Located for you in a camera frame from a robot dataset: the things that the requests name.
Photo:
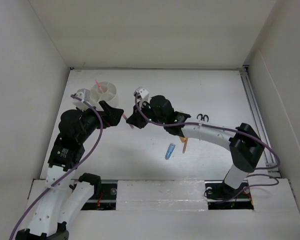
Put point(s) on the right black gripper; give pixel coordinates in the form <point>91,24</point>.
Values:
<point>135,119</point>

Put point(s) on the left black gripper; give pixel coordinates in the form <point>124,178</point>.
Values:
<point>111,115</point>

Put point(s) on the red thin pen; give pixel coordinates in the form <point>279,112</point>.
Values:
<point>99,87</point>

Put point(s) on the orange thin pen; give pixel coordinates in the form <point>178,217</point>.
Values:
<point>185,142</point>

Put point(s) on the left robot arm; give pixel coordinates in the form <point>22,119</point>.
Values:
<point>51,214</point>

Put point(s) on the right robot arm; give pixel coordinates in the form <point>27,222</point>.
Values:
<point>243,143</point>

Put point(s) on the white round divided organizer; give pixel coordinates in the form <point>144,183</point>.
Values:
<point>110,95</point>

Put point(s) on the blue capped marker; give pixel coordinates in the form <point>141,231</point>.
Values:
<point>169,151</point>

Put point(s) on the orange highlighter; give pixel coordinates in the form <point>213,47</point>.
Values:
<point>182,139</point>

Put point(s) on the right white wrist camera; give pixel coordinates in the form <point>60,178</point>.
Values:
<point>142,93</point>

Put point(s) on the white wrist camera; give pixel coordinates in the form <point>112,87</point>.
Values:
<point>142,93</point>
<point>82,94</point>

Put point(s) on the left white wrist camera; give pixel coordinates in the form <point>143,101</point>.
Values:
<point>82,94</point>

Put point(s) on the black handled scissors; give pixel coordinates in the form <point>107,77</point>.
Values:
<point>203,117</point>

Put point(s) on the aluminium rail front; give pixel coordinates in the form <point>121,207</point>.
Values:
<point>106,199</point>

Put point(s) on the aluminium rail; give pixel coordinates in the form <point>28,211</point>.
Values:
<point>260,129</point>
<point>106,199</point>

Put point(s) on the aluminium rail right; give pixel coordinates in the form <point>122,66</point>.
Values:
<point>260,129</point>

